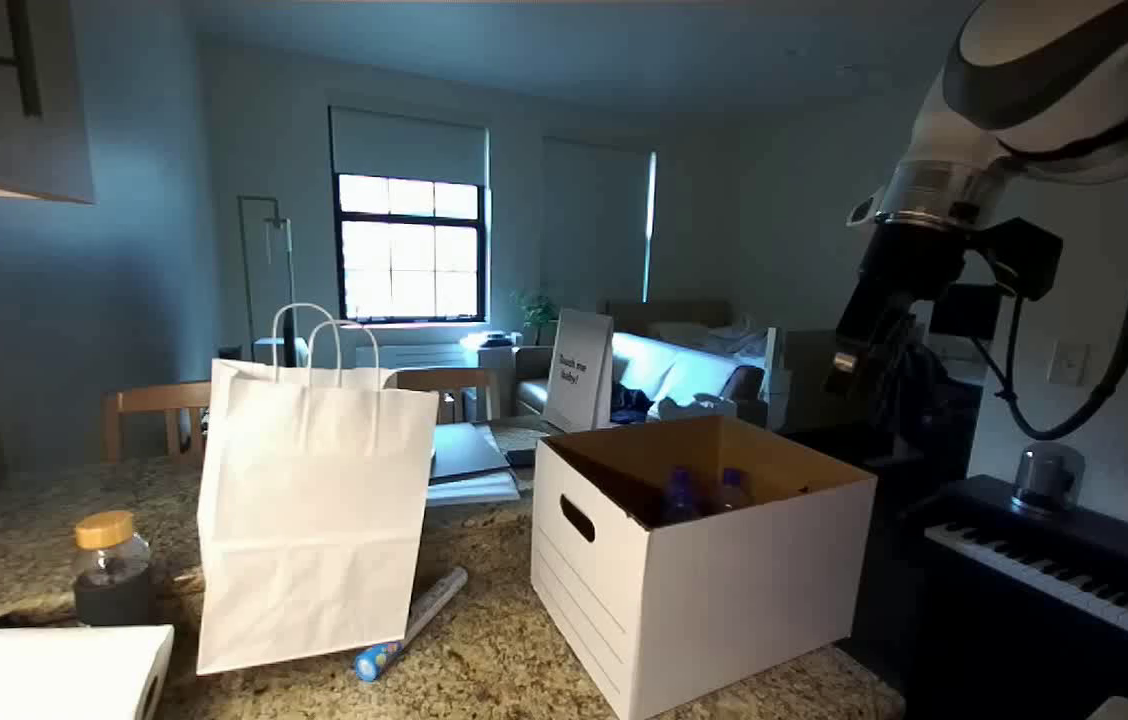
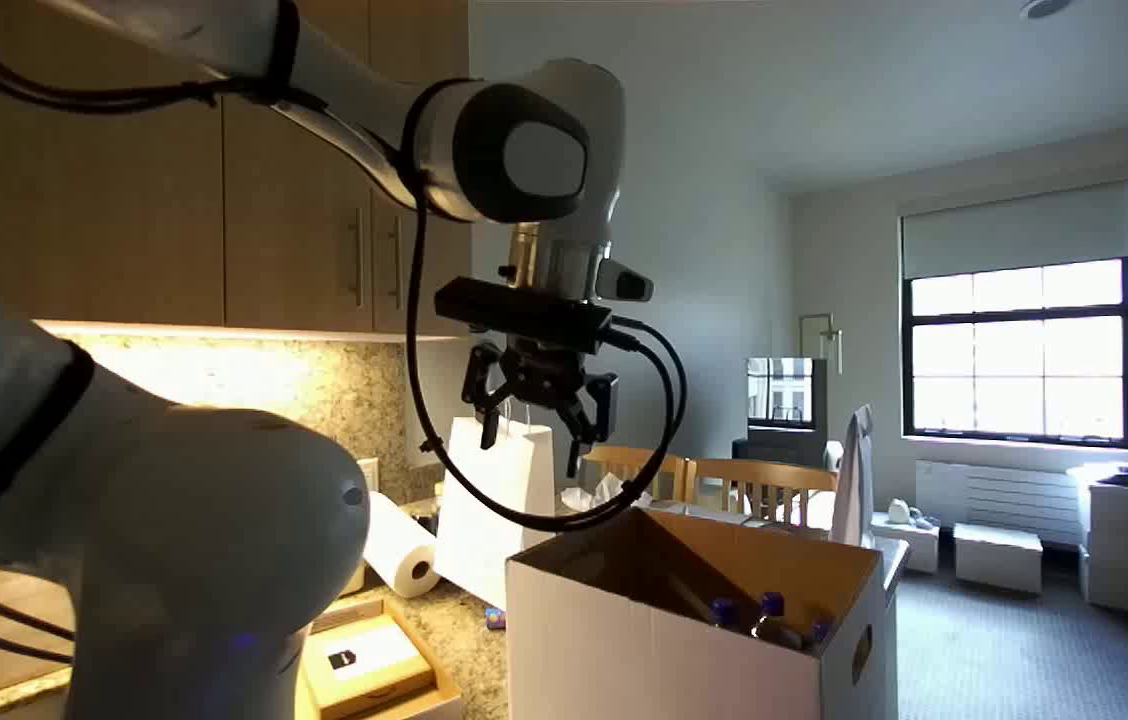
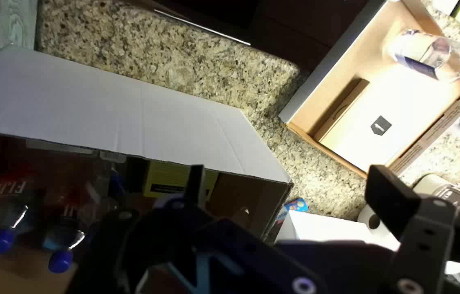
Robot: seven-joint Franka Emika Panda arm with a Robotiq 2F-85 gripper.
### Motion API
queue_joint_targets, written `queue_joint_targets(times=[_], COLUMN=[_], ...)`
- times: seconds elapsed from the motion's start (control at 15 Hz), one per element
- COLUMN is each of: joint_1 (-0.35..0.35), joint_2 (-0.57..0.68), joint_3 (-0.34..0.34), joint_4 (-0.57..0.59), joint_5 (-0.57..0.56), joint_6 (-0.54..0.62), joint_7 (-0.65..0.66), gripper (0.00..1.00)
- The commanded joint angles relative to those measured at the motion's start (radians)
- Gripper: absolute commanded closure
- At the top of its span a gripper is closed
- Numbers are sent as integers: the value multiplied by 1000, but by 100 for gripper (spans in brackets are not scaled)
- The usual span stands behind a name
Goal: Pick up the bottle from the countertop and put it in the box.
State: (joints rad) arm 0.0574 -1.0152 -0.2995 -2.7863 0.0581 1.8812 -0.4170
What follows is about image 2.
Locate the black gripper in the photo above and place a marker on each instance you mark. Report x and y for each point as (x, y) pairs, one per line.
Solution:
(548, 367)

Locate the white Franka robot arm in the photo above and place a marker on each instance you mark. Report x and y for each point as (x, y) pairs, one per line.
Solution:
(189, 533)

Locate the large open cardboard box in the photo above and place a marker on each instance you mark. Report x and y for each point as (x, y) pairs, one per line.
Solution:
(645, 652)

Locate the clear bottle blue cap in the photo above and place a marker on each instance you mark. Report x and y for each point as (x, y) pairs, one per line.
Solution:
(725, 612)
(775, 621)

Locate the large flat cardboard box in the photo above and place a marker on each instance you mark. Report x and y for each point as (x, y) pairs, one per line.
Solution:
(423, 702)

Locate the small white storage box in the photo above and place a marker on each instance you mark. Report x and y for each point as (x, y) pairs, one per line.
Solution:
(908, 541)

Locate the crumpled white plastic bag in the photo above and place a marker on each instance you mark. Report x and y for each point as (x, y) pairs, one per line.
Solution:
(607, 493)

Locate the white paper shopping bag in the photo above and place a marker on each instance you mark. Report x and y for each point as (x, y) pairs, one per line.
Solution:
(485, 526)

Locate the white paper towel roll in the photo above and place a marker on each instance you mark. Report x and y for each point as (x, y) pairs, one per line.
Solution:
(407, 558)

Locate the flat screen monitor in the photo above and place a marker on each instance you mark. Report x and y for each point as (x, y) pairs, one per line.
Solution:
(780, 390)

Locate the dark monitor stand cabinet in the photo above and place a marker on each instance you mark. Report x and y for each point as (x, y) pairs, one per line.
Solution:
(780, 451)

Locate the cardboard package white label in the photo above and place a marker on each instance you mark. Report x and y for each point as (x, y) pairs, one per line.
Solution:
(370, 663)

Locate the hanging white cloth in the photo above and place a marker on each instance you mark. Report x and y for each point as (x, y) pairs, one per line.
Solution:
(854, 481)

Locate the wooden upper cabinets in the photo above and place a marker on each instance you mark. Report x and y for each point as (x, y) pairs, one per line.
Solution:
(127, 213)

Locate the black framed window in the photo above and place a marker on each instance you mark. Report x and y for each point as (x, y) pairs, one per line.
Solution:
(1020, 355)

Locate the white cube ottoman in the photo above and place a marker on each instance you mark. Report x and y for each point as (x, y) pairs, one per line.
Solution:
(999, 558)

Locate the white roller blind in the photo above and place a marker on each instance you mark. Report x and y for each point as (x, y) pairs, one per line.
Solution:
(1020, 227)

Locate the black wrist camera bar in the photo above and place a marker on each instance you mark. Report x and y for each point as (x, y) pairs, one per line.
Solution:
(524, 311)

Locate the white wall radiator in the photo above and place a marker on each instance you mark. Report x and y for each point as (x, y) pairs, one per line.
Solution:
(999, 501)

